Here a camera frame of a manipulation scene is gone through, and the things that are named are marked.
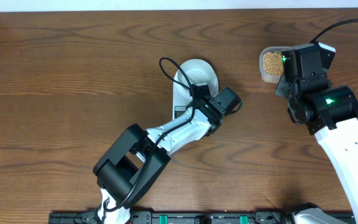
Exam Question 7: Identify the grey round bowl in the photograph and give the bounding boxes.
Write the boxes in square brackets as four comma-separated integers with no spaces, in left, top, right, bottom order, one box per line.
[180,59,219,95]

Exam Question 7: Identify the left black cable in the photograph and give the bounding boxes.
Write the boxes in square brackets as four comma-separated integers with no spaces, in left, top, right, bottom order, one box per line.
[103,57,197,214]

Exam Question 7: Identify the white digital kitchen scale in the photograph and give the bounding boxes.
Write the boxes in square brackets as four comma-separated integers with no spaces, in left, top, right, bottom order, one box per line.
[172,70,219,121]

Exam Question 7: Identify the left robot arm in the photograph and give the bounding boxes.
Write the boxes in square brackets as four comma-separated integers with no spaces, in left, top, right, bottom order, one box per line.
[93,96,238,223]

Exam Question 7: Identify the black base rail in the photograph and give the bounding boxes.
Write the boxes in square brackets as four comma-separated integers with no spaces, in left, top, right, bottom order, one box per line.
[48,211,291,224]

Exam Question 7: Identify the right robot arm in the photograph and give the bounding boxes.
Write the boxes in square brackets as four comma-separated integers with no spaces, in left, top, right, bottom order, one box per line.
[275,73,358,223]

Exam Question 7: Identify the pile of soybeans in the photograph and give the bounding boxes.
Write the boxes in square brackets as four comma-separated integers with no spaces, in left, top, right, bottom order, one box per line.
[263,52,283,76]

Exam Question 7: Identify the clear plastic container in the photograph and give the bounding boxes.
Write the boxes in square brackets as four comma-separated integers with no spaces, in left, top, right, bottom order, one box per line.
[259,47,287,83]

